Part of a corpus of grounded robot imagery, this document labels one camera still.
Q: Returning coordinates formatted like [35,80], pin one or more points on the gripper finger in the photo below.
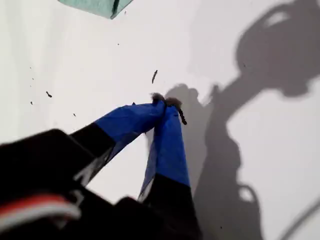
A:
[170,150]
[125,122]

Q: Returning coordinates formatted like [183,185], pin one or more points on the pale green T-shirt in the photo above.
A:
[100,6]

